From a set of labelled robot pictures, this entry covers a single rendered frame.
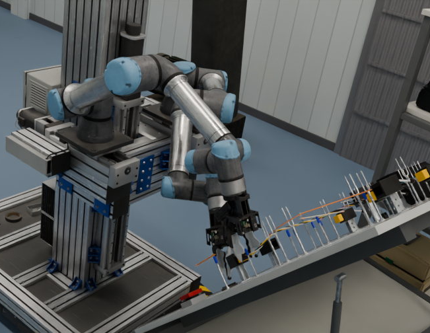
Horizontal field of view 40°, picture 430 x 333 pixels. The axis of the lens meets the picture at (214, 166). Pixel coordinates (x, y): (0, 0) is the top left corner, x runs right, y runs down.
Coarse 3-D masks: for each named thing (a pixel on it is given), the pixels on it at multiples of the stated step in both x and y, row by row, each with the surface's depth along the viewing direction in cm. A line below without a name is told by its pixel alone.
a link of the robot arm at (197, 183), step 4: (196, 180) 208; (200, 180) 209; (196, 184) 206; (200, 184) 207; (204, 184) 207; (196, 188) 206; (200, 188) 206; (204, 188) 204; (196, 192) 206; (200, 192) 206; (204, 192) 206; (192, 196) 206; (196, 196) 206; (200, 196) 206; (204, 196) 206; (192, 200) 208; (196, 200) 208; (200, 200) 208; (204, 200) 208
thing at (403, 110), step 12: (420, 36) 228; (420, 48) 229; (420, 60) 232; (408, 72) 235; (408, 84) 236; (408, 96) 238; (396, 108) 242; (408, 108) 242; (420, 108) 243; (396, 120) 243; (408, 120) 239; (420, 120) 236; (396, 132) 245; (384, 144) 249; (384, 156) 250; (384, 168) 253; (372, 180) 257; (408, 204) 254; (360, 216) 266
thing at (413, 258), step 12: (420, 240) 270; (384, 252) 269; (396, 252) 265; (408, 252) 261; (420, 252) 261; (384, 264) 270; (396, 264) 266; (408, 264) 262; (420, 264) 258; (408, 276) 263; (420, 276) 259; (420, 288) 260
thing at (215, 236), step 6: (210, 210) 194; (216, 210) 193; (210, 216) 193; (210, 222) 192; (216, 222) 192; (222, 222) 193; (210, 228) 192; (216, 228) 191; (222, 228) 190; (210, 234) 194; (216, 234) 192; (222, 234) 190; (210, 240) 191; (216, 240) 190; (222, 240) 189; (216, 246) 195; (222, 246) 196
